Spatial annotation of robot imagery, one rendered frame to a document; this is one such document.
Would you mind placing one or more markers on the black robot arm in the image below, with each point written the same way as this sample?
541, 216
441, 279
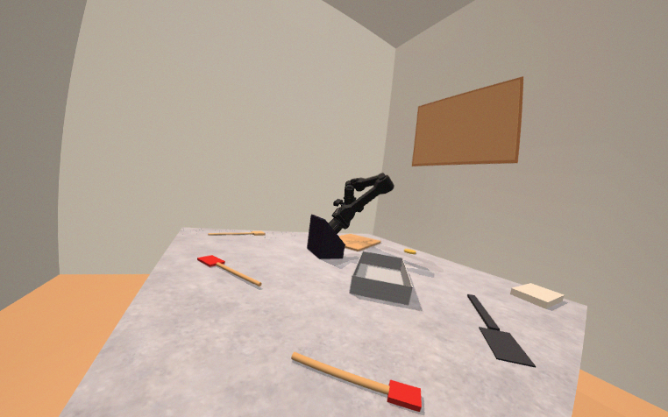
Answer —
343, 215

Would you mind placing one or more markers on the light wooden board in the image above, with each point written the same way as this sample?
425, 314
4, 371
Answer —
357, 243

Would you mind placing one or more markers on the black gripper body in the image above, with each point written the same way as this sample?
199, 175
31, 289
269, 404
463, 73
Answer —
348, 200

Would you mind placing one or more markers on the cream flat rectangular board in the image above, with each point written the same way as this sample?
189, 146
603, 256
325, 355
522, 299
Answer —
537, 295

